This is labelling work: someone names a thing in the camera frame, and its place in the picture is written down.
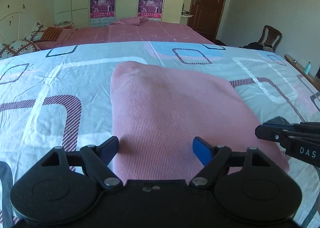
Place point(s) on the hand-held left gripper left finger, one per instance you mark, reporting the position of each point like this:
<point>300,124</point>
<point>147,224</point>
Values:
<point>111,146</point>

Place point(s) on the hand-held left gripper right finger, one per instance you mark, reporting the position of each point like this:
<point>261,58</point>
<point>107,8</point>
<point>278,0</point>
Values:
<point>201,150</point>

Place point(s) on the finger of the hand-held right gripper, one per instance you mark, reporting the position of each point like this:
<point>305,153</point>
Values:
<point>280,120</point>
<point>270,131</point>

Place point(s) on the pink ribbed knit top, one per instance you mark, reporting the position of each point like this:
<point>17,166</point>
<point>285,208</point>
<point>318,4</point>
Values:
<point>175,107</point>

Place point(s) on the dark clothes pile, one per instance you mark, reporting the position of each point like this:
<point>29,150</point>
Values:
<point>255,46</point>

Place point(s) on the wooden bed footboard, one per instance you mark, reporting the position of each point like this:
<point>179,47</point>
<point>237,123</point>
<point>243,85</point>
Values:
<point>300,69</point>

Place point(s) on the teal water bottle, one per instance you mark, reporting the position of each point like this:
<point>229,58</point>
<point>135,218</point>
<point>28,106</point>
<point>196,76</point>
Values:
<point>307,67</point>

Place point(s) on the patterned bed sheet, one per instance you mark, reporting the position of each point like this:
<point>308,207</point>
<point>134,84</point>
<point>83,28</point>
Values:
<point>62,77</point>

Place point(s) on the brown wooden chair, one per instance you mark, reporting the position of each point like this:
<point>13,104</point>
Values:
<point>271,36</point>

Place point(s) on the pink checked bedspread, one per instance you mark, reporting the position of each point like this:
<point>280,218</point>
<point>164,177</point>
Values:
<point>150,32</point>

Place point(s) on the pink folded blanket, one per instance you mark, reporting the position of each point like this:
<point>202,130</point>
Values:
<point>130,21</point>

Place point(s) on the orange striped pillow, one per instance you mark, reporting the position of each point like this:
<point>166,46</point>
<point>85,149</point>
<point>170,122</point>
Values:
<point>50,34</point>

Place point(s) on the stack of books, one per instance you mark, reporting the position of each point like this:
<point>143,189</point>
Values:
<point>63,24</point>

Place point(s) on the floral patterned pillow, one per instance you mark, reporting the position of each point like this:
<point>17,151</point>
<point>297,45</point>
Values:
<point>35,31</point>
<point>17,49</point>

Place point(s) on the brown wooden door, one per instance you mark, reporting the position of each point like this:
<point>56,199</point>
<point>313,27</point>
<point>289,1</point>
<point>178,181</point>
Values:
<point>212,0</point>

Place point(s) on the small shelf clutter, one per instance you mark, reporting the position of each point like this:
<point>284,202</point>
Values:
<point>185,11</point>

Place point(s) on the purple calendar poster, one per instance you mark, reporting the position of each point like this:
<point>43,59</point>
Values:
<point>150,4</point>
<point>102,5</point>

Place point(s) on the white rounded headboard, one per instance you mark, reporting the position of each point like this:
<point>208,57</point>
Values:
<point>15,15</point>

